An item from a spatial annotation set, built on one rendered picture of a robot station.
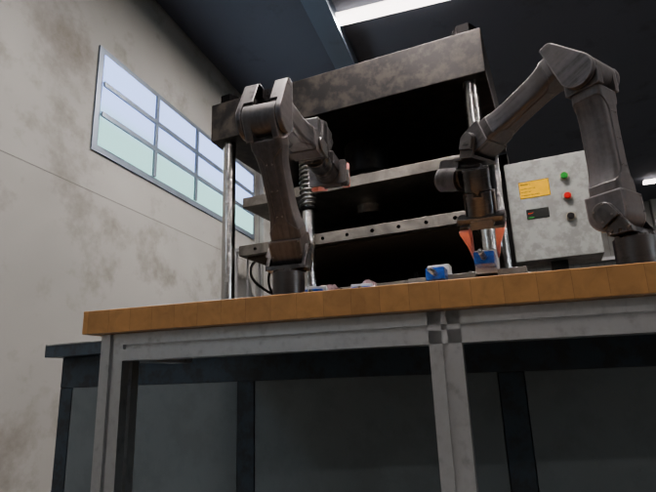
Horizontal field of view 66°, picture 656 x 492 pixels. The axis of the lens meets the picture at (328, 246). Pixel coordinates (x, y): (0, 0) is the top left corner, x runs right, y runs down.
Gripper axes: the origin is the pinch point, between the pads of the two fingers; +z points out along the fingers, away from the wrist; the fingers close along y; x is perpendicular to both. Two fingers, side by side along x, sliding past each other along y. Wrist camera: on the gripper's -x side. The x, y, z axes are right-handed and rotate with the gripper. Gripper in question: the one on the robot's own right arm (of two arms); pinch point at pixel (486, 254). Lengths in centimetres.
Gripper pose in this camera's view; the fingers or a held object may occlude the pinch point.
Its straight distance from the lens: 120.2
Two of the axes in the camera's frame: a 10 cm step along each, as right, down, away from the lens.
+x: -3.5, 2.4, -9.0
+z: 1.8, 9.6, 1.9
